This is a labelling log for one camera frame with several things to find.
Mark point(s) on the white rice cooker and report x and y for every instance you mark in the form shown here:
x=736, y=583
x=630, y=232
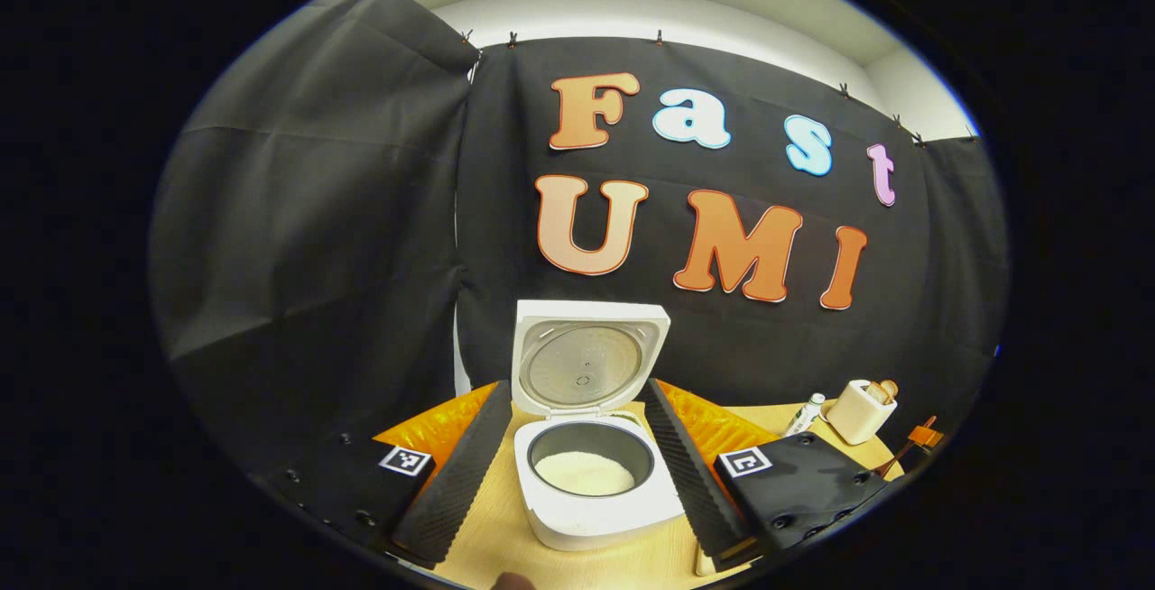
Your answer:
x=586, y=518

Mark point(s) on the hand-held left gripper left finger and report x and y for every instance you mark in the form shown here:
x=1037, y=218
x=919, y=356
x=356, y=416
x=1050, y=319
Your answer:
x=460, y=491

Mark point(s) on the brown wooden spoon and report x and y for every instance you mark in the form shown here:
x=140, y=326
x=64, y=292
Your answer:
x=898, y=461

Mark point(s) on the white rice heap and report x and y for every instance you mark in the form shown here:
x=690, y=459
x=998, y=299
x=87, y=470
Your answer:
x=585, y=473

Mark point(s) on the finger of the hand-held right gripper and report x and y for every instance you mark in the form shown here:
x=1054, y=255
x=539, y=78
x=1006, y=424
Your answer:
x=926, y=436

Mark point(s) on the white green drink bottle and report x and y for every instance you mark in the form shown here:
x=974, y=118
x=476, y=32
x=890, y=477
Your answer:
x=806, y=414

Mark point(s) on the toasted bread slice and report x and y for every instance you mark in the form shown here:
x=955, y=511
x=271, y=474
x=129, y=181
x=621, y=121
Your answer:
x=877, y=391
x=891, y=388

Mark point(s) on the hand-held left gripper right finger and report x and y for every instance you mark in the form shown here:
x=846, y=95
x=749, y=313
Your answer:
x=690, y=482

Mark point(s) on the cream toaster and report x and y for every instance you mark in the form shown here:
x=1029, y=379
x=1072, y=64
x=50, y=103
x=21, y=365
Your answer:
x=853, y=417

